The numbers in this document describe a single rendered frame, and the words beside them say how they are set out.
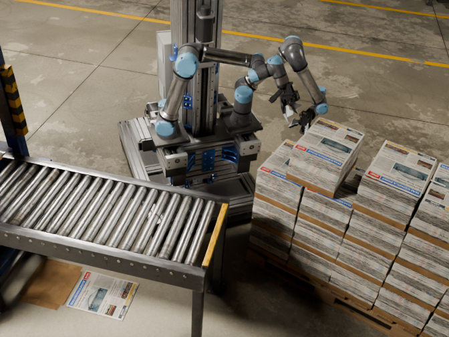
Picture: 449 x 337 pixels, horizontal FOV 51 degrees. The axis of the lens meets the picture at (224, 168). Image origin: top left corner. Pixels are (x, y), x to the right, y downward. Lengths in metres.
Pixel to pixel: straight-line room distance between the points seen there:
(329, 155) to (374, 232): 0.48
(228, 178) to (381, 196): 1.43
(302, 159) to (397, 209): 0.54
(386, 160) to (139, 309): 1.71
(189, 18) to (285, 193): 1.14
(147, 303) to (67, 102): 2.49
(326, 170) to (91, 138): 2.46
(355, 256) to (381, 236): 0.23
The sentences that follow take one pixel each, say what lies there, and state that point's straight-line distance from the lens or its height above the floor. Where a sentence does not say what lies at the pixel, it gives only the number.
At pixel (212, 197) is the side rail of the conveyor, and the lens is 2.54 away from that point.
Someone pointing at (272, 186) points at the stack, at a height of 0.75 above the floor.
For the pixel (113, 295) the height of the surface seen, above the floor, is 0.01.
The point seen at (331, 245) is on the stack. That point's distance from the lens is 2.81.
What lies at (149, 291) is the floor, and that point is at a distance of 3.13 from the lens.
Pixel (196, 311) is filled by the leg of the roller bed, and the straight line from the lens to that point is 2.43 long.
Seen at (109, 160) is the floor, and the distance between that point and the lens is 4.08.
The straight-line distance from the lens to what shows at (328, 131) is 2.70.
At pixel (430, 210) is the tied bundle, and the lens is 2.44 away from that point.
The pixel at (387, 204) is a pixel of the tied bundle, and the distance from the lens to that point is 2.50.
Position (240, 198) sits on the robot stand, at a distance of 3.38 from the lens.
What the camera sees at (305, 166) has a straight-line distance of 2.56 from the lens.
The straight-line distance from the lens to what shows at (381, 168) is 2.52.
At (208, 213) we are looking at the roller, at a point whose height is 0.80.
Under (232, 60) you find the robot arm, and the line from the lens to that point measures 2.63.
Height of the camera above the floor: 2.55
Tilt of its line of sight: 40 degrees down
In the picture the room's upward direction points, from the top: 5 degrees clockwise
